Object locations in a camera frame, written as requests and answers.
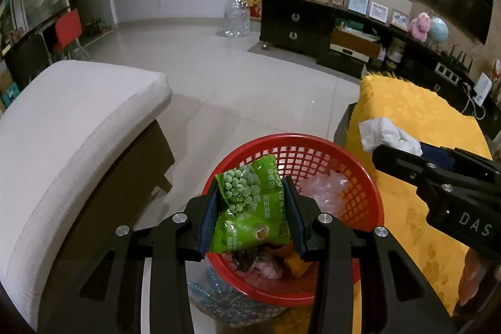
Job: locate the beige sofa ottoman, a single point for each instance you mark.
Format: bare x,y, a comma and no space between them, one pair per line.
58,140

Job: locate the orange peel piece right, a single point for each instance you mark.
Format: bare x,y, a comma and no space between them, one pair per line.
296,265

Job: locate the photo frame white middle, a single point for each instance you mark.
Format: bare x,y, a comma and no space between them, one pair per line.
378,12

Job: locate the red chair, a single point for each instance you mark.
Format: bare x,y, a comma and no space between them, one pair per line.
68,29

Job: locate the clear white plastic bag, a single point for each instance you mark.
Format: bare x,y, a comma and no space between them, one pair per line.
327,191

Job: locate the green pea snack packet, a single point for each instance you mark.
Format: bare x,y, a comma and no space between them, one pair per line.
254,212

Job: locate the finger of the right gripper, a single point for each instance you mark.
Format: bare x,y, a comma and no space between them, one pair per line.
429,179
460,161

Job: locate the yellow tablecloth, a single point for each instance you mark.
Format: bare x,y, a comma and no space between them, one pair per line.
462,193

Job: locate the pale blue globe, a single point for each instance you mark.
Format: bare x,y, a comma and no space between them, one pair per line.
439,31

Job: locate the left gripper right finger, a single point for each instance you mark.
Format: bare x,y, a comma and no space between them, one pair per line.
396,296

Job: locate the photo frame blue left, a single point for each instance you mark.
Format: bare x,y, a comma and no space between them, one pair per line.
358,6

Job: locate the clear water jug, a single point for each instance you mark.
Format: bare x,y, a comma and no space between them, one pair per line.
237,19

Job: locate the black TV cabinet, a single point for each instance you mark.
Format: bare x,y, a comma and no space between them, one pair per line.
352,44

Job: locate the photo frame small right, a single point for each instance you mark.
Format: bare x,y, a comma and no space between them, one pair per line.
400,20

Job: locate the pink plush toy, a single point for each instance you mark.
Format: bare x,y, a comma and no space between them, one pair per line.
419,27

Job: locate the white router box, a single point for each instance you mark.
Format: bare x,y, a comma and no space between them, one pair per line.
482,88

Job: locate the clear plastic stool blue leaf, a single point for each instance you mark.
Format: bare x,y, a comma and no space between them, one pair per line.
219,300

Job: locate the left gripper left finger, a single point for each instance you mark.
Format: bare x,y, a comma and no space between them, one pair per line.
140,276

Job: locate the person's right hand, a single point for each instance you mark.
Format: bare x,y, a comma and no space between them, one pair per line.
471,278

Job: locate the white tissue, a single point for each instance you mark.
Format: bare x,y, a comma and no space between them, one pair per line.
382,132

